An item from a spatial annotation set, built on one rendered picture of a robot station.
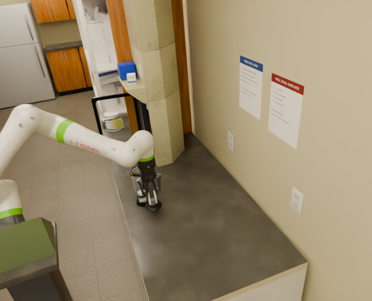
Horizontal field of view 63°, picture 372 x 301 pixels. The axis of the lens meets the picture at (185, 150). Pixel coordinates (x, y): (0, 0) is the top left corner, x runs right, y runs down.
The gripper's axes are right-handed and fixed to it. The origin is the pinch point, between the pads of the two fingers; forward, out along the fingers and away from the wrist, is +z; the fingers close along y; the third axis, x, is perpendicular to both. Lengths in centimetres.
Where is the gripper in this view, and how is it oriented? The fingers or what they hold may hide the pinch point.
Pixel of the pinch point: (152, 197)
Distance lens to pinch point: 166.7
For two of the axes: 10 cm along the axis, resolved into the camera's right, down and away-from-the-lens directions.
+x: 3.3, 4.6, -8.3
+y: -9.4, 2.3, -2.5
